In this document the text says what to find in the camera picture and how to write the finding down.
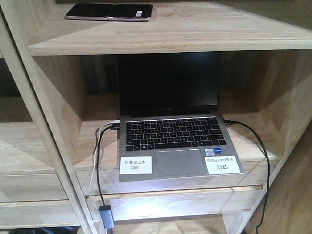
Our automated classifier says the black foldable smartphone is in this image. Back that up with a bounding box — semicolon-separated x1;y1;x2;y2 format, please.
65;3;153;21

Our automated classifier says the light wooden desk shelf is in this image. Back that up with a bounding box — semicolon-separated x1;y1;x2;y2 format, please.
0;0;312;234

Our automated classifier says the silver laptop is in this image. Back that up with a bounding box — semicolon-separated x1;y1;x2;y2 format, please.
116;52;243;182

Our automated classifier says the white label left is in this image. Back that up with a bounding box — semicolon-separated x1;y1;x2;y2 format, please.
119;156;152;175

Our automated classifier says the white label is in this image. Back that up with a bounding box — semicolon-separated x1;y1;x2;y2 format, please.
205;156;241;175
119;156;152;175

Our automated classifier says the white label right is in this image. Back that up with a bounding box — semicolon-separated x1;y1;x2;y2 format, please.
205;156;241;175

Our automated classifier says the grey usb adapter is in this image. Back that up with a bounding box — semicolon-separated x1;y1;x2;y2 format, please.
99;205;115;229

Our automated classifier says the black laptop cable left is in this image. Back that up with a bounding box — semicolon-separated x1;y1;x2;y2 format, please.
95;126;120;207

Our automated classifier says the black laptop cable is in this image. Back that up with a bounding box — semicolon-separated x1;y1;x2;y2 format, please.
224;119;272;234
95;126;120;207

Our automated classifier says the black laptop cable right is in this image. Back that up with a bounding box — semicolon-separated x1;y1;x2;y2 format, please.
224;119;272;234

